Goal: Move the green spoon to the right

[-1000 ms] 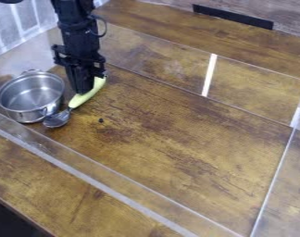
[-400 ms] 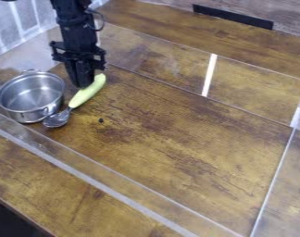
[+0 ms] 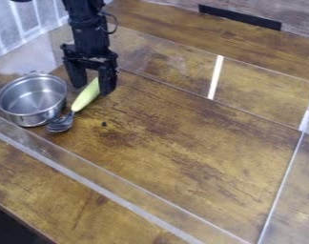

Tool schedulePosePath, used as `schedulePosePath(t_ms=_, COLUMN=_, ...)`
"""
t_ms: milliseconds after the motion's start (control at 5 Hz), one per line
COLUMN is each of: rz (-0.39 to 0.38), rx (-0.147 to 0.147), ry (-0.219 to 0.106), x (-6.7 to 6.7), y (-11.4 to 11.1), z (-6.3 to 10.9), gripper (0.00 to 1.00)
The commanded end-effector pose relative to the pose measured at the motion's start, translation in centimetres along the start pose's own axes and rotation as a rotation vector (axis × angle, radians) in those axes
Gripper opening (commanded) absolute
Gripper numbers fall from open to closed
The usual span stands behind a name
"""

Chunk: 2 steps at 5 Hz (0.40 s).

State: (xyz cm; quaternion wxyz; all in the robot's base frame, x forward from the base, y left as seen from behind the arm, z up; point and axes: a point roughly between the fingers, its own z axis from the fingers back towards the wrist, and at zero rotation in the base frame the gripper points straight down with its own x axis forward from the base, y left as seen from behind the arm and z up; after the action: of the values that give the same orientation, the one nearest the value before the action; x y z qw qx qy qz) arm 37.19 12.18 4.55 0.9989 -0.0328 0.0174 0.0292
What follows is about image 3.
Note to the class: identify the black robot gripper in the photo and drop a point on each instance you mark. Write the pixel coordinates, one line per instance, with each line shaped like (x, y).
(89, 53)

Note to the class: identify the green handled metal spoon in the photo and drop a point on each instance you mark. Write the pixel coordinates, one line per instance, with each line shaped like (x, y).
(63, 123)

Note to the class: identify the small stainless steel pot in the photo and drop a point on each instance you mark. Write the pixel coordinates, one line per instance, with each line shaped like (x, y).
(34, 98)

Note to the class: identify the clear acrylic front barrier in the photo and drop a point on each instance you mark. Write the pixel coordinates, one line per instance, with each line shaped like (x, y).
(181, 222)

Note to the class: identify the clear acrylic barrier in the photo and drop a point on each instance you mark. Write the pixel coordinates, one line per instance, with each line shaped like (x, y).
(288, 220)
(181, 222)

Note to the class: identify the black strip on table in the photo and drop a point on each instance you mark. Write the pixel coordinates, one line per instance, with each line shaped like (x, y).
(241, 17)

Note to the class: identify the clear acrylic right barrier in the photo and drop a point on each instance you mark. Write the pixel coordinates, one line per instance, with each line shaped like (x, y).
(288, 220)

